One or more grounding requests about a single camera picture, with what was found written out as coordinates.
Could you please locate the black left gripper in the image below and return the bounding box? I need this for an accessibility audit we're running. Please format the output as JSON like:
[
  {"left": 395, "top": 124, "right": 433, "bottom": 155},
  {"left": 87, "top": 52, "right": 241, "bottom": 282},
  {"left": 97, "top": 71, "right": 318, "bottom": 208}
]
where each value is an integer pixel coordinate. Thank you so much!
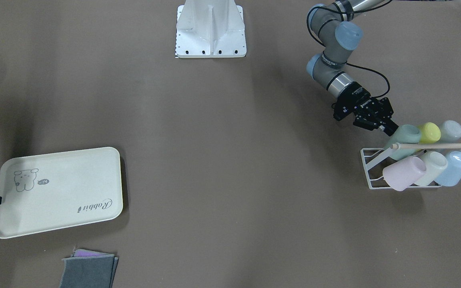
[{"left": 337, "top": 82, "right": 399, "bottom": 136}]

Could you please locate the green cup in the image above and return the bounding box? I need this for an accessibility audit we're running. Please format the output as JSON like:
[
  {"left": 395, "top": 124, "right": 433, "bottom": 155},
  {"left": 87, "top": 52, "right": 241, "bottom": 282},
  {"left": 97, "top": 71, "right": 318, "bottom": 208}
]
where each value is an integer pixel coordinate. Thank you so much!
[{"left": 384, "top": 124, "right": 421, "bottom": 161}]

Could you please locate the cream rabbit tray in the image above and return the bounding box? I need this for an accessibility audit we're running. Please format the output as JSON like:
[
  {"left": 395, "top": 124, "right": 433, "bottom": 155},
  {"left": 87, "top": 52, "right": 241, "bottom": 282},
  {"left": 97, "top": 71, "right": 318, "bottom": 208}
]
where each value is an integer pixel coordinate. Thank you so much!
[{"left": 0, "top": 146, "right": 123, "bottom": 239}]

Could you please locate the white wire cup rack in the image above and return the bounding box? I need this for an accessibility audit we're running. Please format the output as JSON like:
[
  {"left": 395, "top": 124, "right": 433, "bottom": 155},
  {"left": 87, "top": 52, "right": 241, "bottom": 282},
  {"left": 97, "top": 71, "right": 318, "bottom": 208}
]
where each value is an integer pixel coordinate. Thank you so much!
[{"left": 360, "top": 142, "right": 461, "bottom": 190}]

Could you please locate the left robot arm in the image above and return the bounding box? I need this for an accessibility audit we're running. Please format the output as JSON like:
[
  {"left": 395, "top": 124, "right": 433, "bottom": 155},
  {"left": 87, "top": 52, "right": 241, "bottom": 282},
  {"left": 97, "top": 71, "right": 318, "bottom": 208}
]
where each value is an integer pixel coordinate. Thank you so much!
[{"left": 306, "top": 0, "right": 398, "bottom": 136}]

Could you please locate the yellow cup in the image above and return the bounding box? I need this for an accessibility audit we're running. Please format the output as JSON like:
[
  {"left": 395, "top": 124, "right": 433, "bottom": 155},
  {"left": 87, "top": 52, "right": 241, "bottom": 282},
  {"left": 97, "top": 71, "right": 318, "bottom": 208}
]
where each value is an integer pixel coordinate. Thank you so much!
[{"left": 417, "top": 122, "right": 441, "bottom": 144}]

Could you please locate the pink cup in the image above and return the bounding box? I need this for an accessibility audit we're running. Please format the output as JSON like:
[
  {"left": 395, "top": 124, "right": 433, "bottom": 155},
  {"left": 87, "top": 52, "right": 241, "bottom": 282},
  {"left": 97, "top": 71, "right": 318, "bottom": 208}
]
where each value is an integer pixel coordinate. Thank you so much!
[{"left": 382, "top": 156, "right": 427, "bottom": 191}]

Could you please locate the cream cup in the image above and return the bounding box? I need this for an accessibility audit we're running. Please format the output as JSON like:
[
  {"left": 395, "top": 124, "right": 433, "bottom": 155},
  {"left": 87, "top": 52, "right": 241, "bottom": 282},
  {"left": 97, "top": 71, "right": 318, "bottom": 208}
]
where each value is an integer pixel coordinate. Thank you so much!
[{"left": 414, "top": 151, "right": 448, "bottom": 186}]

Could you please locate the grey cup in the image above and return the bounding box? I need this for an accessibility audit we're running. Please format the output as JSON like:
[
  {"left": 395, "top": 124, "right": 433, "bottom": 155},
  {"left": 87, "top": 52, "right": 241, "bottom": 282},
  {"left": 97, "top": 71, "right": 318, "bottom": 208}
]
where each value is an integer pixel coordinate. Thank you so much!
[{"left": 438, "top": 120, "right": 461, "bottom": 144}]

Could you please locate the light blue cup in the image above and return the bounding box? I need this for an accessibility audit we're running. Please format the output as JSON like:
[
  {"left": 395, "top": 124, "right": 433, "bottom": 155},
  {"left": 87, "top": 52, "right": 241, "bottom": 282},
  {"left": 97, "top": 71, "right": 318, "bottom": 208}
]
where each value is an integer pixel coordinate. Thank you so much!
[{"left": 434, "top": 151, "right": 461, "bottom": 187}]

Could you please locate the grey folded cloth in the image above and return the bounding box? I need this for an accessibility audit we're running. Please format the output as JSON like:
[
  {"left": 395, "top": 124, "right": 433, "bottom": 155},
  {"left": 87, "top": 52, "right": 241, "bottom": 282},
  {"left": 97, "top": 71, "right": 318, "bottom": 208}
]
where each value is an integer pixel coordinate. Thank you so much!
[{"left": 59, "top": 248, "right": 119, "bottom": 288}]

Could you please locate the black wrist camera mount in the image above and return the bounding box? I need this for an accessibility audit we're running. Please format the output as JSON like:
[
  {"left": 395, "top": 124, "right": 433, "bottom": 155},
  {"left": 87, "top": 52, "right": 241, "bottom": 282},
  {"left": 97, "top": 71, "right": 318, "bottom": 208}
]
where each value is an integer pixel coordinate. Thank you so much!
[{"left": 331, "top": 102, "right": 351, "bottom": 122}]

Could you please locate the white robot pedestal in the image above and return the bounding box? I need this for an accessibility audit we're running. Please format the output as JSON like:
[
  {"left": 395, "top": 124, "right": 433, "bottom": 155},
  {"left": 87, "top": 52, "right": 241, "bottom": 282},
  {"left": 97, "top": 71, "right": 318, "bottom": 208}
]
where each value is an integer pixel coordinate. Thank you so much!
[{"left": 174, "top": 0, "right": 247, "bottom": 58}]

